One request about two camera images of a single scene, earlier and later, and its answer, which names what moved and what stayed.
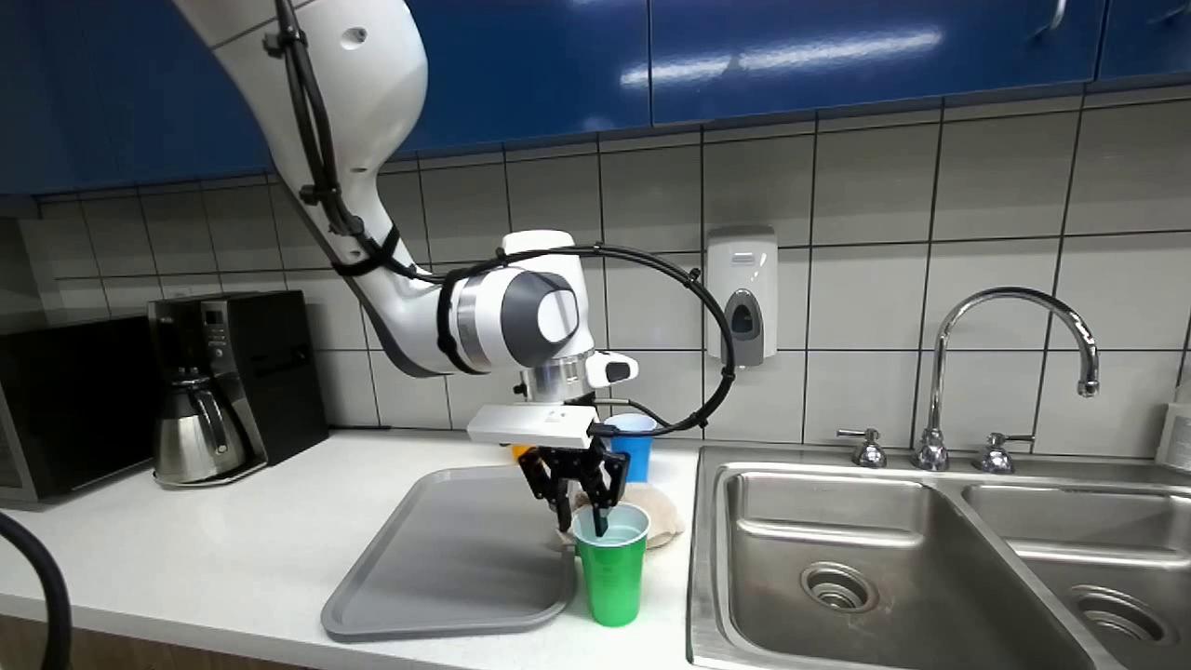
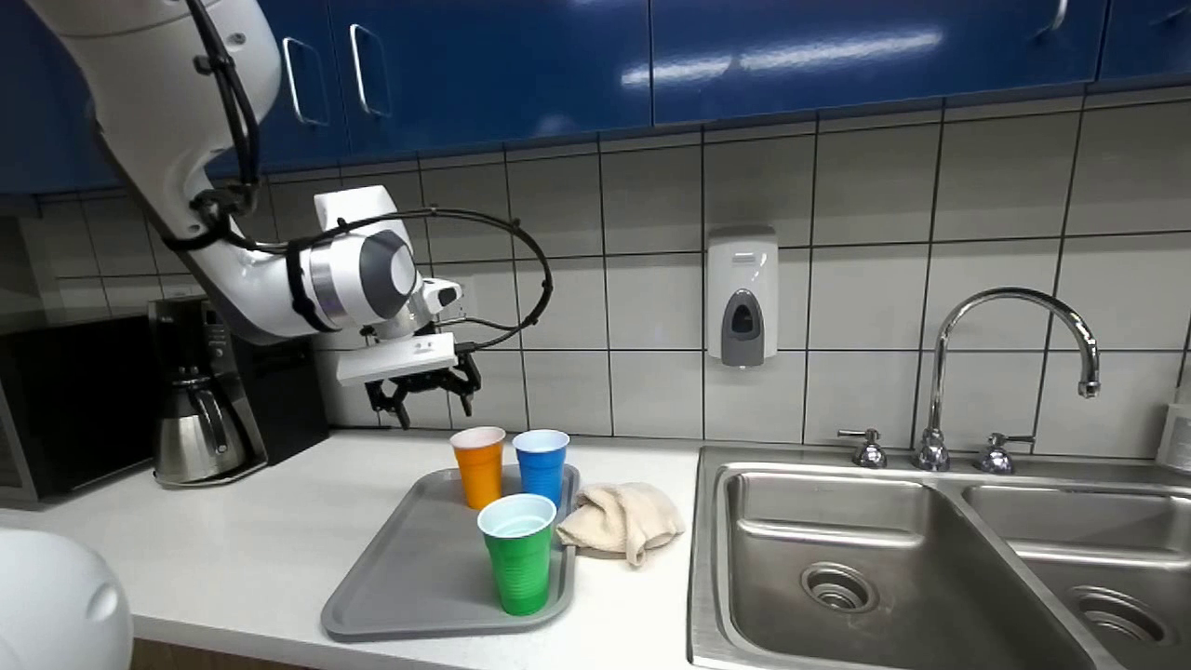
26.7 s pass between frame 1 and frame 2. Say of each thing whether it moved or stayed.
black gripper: moved
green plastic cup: moved
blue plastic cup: moved
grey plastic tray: stayed
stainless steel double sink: stayed
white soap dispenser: stayed
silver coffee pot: stayed
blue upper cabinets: stayed
